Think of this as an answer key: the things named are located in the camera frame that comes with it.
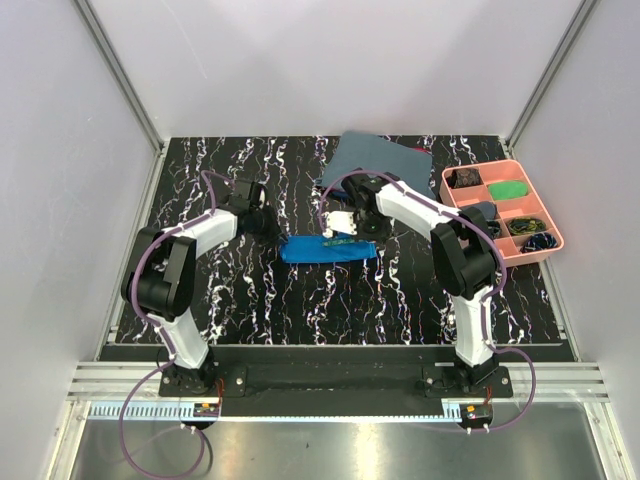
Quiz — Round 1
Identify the blue cloth napkin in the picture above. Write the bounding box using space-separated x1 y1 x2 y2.
279 234 377 264

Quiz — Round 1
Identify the knife with green handle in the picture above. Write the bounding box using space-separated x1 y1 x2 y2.
322 237 356 247

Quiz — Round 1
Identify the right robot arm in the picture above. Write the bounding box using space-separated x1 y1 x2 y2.
341 170 504 397

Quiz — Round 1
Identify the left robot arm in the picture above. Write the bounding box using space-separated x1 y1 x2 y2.
121 180 286 396

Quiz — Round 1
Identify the grey folded napkin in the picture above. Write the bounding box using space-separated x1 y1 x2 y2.
316 131 435 199

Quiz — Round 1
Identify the dark patterned item in tray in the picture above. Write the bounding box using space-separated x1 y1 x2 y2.
449 168 482 189

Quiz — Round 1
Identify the grey item in tray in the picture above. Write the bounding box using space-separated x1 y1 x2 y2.
471 201 497 221

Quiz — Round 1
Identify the dark multicolour item in tray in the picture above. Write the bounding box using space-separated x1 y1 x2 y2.
487 220 502 240

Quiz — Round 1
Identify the yellow green item in tray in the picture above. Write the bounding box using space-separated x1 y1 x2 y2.
506 217 547 236

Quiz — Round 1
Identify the pink divided tray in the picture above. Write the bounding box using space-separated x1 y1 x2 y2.
439 159 564 267

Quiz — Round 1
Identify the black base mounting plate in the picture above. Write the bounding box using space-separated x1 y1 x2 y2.
99 343 576 419

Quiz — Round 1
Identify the blue patterned item in tray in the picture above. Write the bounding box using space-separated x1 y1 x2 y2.
520 232 559 254

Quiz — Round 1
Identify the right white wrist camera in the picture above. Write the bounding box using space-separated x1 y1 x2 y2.
322 211 357 238

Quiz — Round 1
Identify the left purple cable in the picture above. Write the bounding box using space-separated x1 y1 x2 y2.
121 169 236 476

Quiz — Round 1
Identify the purple cable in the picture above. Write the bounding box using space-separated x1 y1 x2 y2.
121 169 236 476
317 172 539 434

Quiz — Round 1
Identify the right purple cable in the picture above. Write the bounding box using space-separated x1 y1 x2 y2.
317 172 539 434

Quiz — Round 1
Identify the aluminium frame rail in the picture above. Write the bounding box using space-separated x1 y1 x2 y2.
69 0 169 156

